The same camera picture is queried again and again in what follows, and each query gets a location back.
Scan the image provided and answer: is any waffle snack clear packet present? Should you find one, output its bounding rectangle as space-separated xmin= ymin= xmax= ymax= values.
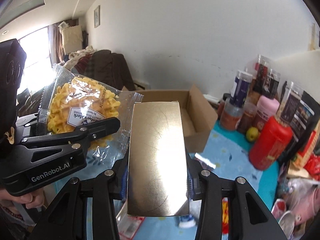
xmin=37 ymin=64 xmax=143 ymax=165

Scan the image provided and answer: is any gold rectangular snack box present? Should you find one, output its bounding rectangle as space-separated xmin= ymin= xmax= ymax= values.
xmin=127 ymin=101 xmax=189 ymax=217

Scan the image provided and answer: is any person's left hand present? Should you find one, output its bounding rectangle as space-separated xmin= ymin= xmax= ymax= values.
xmin=1 ymin=188 xmax=45 ymax=209

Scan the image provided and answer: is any blue floral tablecloth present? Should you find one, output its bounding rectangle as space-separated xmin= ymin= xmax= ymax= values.
xmin=72 ymin=123 xmax=279 ymax=239

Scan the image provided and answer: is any dark brown clothes pile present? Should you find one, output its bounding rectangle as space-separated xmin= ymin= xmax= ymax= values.
xmin=72 ymin=50 xmax=136 ymax=91

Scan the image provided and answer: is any green apple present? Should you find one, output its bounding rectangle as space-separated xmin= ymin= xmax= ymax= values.
xmin=246 ymin=127 xmax=260 ymax=142

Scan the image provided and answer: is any red plastic canister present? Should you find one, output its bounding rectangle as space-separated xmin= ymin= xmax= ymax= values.
xmin=248 ymin=116 xmax=293 ymax=171

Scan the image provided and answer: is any brown spice clear jar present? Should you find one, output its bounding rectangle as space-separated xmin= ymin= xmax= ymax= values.
xmin=237 ymin=102 xmax=257 ymax=134

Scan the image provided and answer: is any brown cardboard box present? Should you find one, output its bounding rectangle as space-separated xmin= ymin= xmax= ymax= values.
xmin=130 ymin=85 xmax=217 ymax=155

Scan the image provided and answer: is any orange powder clear jar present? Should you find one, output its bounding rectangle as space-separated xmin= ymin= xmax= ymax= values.
xmin=220 ymin=98 xmax=244 ymax=131

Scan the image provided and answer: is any pink lidded jar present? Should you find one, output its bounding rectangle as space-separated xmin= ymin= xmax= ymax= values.
xmin=252 ymin=96 xmax=280 ymax=132

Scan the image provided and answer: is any purple label clear jar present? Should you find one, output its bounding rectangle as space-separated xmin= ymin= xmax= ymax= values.
xmin=230 ymin=70 xmax=253 ymax=108

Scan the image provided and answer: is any black standing snack pouch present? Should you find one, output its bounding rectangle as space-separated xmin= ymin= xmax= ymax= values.
xmin=277 ymin=91 xmax=319 ymax=164

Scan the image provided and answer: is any tall dark label jar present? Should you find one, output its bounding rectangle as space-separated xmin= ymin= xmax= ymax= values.
xmin=275 ymin=81 xmax=304 ymax=127

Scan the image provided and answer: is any wall picture frame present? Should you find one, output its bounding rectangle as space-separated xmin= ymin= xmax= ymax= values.
xmin=94 ymin=5 xmax=100 ymax=28

